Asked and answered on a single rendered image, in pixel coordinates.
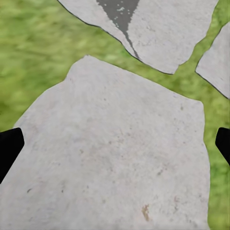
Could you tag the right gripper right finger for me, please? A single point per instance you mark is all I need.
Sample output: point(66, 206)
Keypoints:
point(223, 142)

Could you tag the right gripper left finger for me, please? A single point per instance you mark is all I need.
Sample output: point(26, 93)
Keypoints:
point(11, 144)

